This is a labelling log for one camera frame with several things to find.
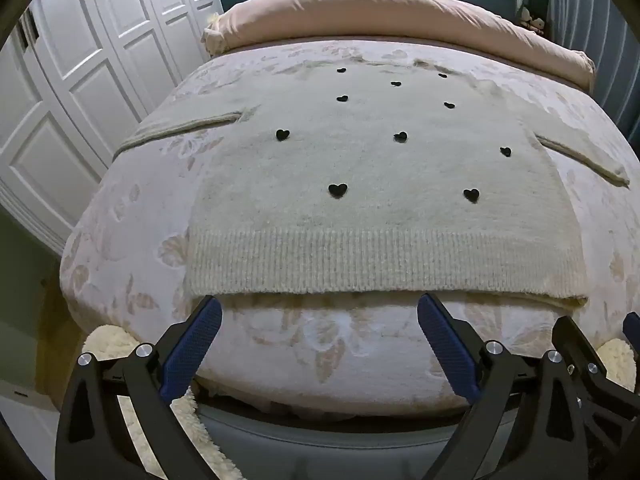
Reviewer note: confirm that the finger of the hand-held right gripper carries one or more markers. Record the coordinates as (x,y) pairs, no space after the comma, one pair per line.
(575,340)
(633,329)

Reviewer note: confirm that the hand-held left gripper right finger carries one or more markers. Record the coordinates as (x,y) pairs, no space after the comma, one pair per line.
(447,345)

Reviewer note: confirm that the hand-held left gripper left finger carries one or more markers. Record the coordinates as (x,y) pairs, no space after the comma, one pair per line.
(192,340)

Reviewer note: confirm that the cream sweater with black hearts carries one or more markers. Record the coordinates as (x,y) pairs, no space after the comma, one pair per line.
(380,170)

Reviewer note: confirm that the white fluffy rug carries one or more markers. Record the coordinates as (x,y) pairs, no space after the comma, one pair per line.
(112,340)

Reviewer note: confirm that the bed with floral cover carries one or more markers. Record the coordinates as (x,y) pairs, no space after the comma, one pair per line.
(125,240)

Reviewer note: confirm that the white panelled wardrobe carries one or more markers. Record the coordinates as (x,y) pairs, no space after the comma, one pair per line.
(90,75)

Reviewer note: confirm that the grey-blue curtain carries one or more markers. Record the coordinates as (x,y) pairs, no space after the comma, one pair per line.
(590,15)

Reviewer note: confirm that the pale bedside ornament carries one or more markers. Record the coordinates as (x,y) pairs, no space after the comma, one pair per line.
(532,21)

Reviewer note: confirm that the pink duvet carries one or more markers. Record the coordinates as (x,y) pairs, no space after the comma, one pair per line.
(380,15)

